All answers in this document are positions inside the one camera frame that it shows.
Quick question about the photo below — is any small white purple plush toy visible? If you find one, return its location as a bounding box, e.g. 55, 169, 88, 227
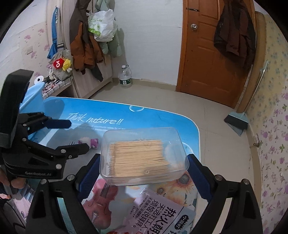
78, 137, 99, 149

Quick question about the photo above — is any clear box of toothpicks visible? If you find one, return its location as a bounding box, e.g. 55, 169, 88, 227
99, 127, 189, 186

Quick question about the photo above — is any spicy snack bag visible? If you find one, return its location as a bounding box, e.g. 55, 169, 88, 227
110, 189, 196, 234

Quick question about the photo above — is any person's left hand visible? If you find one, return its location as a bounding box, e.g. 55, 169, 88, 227
1, 165, 26, 197

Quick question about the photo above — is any light blue plastic basin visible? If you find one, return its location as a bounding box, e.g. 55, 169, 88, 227
19, 82, 45, 113

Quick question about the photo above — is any tiled cluttered side shelf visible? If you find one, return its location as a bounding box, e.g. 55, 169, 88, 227
42, 78, 72, 99

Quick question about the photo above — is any white tape roll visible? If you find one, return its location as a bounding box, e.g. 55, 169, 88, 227
34, 76, 44, 85

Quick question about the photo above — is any yellow plush charm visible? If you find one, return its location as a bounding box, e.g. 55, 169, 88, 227
62, 58, 73, 73

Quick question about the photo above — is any red round plush charm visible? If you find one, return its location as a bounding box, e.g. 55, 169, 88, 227
53, 57, 65, 70

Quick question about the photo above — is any printed landscape table mat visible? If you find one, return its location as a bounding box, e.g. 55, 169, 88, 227
20, 97, 200, 233

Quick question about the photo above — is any brown orange hanging jacket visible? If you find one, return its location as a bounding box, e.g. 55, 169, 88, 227
69, 0, 104, 82

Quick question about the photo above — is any large clear water bottle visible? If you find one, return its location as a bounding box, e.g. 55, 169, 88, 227
119, 64, 132, 88

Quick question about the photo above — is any pale green hanging garment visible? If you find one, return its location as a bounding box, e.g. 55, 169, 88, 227
94, 0, 123, 58

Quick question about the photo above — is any white green plastic bag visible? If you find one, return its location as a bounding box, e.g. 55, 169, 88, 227
88, 10, 114, 42

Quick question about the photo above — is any brown wooden door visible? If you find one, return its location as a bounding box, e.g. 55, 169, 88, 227
176, 0, 248, 108

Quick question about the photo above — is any dark brown coat on door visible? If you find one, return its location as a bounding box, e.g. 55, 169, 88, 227
214, 1, 256, 70

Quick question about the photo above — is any blue strap grey bag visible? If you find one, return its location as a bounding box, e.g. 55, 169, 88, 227
47, 6, 73, 81

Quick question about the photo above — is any teal dustpan with handle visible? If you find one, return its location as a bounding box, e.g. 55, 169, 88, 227
224, 60, 269, 136

